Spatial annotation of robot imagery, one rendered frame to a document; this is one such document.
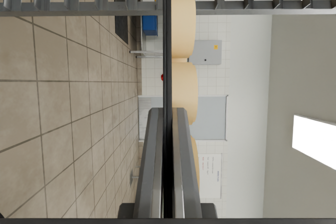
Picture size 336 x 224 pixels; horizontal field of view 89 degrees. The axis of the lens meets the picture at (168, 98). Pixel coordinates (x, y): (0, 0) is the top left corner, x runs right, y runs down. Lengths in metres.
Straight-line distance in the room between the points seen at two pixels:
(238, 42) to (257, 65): 0.67
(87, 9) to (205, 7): 0.37
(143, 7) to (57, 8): 0.27
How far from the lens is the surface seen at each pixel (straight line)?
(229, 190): 4.94
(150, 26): 3.47
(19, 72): 1.09
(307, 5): 0.71
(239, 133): 4.43
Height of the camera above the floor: 0.71
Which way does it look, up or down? level
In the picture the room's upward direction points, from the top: 90 degrees clockwise
